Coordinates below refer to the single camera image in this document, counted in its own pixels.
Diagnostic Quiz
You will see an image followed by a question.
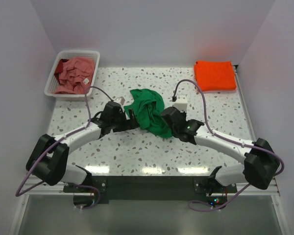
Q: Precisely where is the green t shirt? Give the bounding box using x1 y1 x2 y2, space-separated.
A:
124 89 172 139

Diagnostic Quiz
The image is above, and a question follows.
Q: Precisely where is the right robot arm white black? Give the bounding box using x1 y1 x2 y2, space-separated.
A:
161 107 280 190

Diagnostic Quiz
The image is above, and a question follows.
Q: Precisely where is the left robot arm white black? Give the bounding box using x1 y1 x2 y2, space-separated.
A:
25 101 139 186

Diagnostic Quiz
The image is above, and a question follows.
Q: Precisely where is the pink folded shirt under stack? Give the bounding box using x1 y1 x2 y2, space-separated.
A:
203 89 237 94

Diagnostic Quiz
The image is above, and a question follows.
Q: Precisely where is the pink t shirt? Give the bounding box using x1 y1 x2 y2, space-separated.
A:
54 57 96 95

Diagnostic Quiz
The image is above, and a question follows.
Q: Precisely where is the white plastic basket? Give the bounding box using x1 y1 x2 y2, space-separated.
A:
44 50 100 101

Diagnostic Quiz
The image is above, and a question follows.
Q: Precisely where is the orange folded t shirt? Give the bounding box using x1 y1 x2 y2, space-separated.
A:
194 61 237 92

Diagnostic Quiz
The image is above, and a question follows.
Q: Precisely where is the dark red t shirt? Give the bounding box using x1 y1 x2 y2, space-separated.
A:
54 59 68 75

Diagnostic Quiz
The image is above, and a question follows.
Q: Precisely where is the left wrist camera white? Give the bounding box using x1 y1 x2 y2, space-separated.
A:
113 97 125 107

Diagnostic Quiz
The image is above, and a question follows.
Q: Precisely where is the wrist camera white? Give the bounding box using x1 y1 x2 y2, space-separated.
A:
172 94 188 113
113 97 125 107

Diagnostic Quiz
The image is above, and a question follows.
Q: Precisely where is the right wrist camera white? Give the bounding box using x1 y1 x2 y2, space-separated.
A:
172 94 188 113

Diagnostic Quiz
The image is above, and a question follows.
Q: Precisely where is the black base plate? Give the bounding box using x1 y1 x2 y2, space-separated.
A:
63 176 237 208

